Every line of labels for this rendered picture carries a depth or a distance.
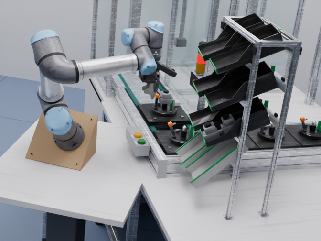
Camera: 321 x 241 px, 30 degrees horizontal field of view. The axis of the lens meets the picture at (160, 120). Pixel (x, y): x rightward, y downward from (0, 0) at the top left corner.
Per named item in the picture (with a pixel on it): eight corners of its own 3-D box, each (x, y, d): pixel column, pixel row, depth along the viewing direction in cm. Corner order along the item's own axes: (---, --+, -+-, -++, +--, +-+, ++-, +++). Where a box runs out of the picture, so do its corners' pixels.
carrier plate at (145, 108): (148, 125, 316) (148, 121, 315) (136, 106, 336) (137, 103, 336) (191, 123, 323) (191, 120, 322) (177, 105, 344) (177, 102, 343)
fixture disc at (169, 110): (155, 117, 321) (155, 114, 320) (148, 106, 333) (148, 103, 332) (179, 116, 325) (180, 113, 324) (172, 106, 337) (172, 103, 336)
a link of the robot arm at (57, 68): (48, 80, 230) (162, 61, 250) (40, 57, 234) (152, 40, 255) (45, 96, 239) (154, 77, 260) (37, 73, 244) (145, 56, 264)
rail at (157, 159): (156, 178, 285) (159, 158, 280) (115, 103, 361) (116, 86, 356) (167, 178, 286) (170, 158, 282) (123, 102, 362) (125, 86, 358)
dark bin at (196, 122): (194, 131, 260) (189, 117, 257) (189, 118, 272) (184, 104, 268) (255, 108, 259) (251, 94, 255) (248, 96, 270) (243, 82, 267)
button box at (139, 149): (135, 157, 294) (136, 146, 291) (125, 137, 312) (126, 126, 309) (149, 156, 296) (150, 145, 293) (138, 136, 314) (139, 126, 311)
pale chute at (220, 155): (196, 189, 255) (190, 182, 253) (191, 173, 267) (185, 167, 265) (249, 149, 249) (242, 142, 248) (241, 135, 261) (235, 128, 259)
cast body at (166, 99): (160, 104, 324) (161, 92, 321) (158, 101, 328) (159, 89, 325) (175, 104, 326) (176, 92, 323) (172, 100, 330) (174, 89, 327)
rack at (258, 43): (226, 220, 258) (256, 42, 225) (197, 177, 290) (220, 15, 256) (269, 216, 265) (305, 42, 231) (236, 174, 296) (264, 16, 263)
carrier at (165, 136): (166, 156, 287) (169, 133, 281) (153, 134, 307) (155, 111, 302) (213, 153, 294) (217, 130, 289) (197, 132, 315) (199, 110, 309)
